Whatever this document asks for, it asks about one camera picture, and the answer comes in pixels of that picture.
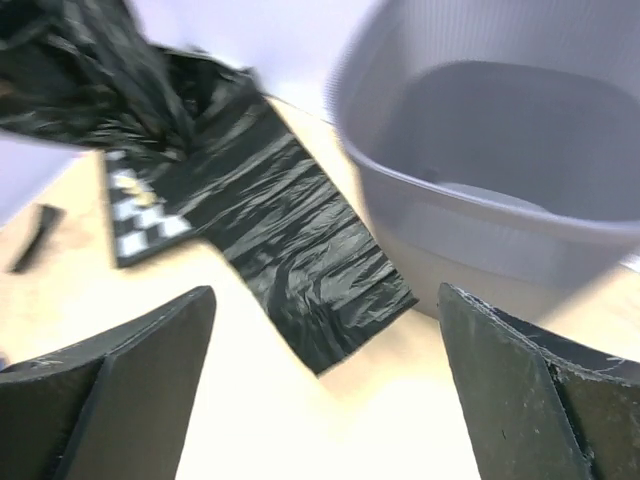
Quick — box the black white chessboard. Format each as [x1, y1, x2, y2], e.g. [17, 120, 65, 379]
[103, 150, 196, 269]

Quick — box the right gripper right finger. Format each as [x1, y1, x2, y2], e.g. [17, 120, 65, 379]
[438, 284, 639, 480]

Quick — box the grey plastic trash bin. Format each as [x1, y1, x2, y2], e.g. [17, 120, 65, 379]
[327, 0, 639, 320]

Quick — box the black plastic trash bag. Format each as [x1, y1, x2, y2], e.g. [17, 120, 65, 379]
[1, 1, 416, 374]

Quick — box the small black flat piece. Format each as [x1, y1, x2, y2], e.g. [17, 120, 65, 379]
[9, 204, 66, 274]

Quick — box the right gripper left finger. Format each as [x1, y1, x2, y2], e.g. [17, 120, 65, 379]
[1, 286, 216, 480]

